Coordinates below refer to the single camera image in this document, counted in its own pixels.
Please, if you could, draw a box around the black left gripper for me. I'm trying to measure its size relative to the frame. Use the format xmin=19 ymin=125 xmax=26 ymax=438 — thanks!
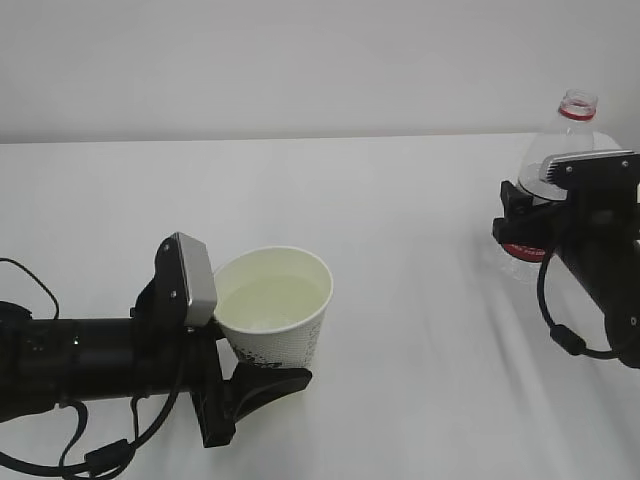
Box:
xmin=129 ymin=279 xmax=314 ymax=449

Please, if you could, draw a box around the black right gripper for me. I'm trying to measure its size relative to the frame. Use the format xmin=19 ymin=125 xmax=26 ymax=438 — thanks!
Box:
xmin=492 ymin=180 xmax=639 ymax=251

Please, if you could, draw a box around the white paper cup green logo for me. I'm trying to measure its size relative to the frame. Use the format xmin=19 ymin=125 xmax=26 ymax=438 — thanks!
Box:
xmin=214 ymin=246 xmax=334 ymax=369

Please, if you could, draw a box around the clear water bottle red label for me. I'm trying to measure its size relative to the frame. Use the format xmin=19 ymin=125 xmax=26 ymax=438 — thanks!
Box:
xmin=500 ymin=89 xmax=598 ymax=285

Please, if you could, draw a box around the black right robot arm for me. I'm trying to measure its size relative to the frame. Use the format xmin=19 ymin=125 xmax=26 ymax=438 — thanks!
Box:
xmin=492 ymin=180 xmax=639 ymax=369

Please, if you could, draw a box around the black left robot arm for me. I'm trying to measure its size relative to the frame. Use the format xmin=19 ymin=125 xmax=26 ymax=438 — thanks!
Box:
xmin=1 ymin=282 xmax=312 ymax=448

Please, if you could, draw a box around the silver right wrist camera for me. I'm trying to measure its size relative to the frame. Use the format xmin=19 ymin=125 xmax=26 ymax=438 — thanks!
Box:
xmin=539 ymin=149 xmax=639 ymax=192

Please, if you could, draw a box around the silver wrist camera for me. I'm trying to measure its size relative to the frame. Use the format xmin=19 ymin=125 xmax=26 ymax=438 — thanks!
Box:
xmin=539 ymin=149 xmax=639 ymax=192
xmin=153 ymin=232 xmax=217 ymax=331

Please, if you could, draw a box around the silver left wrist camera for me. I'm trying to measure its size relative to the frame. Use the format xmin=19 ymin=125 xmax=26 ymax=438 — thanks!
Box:
xmin=153 ymin=232 xmax=217 ymax=331

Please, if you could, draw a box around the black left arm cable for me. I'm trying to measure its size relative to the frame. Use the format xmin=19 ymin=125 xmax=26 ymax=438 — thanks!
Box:
xmin=0 ymin=257 xmax=189 ymax=480

